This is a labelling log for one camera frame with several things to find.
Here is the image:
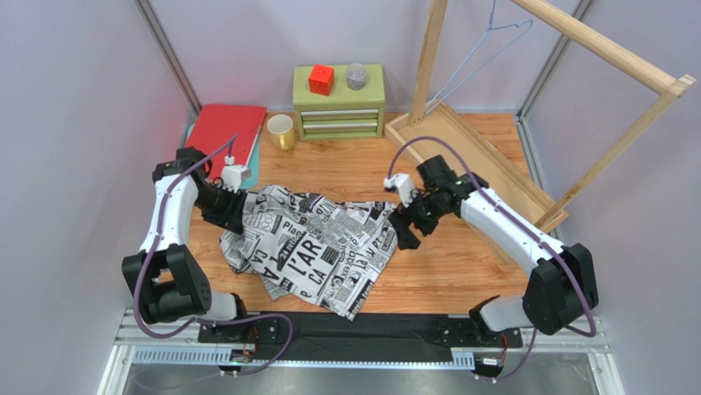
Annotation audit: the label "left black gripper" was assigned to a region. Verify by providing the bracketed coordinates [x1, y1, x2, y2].
[194, 183, 248, 235]

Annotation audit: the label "newspaper print trousers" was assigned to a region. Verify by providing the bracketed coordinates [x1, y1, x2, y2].
[220, 184, 397, 321]

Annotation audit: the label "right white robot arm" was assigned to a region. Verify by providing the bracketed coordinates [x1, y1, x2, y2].
[383, 155, 598, 335]

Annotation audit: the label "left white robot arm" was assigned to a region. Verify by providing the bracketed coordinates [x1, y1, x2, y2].
[122, 147, 251, 324]

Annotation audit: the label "teal cutting board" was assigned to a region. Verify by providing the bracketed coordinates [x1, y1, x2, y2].
[184, 121, 260, 189]

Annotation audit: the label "red board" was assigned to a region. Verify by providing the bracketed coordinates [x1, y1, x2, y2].
[184, 104, 267, 189]

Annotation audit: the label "yellow mug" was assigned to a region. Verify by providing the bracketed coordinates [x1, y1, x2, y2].
[266, 114, 295, 151]

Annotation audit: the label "wooden clothes rack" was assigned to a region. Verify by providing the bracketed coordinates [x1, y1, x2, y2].
[384, 0, 698, 265]

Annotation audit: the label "green drawer cabinet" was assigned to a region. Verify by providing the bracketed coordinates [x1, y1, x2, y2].
[292, 63, 385, 141]

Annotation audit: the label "red cube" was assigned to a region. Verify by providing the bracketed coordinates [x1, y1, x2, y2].
[308, 64, 335, 96]

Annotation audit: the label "clear glass jar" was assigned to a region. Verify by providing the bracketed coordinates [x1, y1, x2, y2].
[346, 63, 367, 91]

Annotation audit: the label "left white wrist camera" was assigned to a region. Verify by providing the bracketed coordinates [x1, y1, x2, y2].
[220, 155, 252, 193]

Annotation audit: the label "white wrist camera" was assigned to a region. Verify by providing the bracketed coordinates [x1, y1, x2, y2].
[220, 155, 252, 193]
[383, 173, 420, 208]

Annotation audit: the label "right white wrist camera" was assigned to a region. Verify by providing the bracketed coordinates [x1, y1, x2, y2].
[383, 173, 420, 208]

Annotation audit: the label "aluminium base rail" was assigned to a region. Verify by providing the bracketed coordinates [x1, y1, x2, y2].
[100, 310, 624, 394]

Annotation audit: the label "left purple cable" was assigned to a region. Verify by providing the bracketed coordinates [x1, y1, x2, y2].
[131, 132, 295, 378]

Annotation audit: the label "purple cable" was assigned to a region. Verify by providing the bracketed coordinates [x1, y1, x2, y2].
[388, 135, 598, 383]
[131, 132, 295, 378]

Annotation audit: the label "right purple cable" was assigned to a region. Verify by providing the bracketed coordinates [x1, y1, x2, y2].
[388, 135, 598, 383]

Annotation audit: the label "blue wire hanger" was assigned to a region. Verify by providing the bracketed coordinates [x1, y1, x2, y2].
[424, 0, 535, 116]

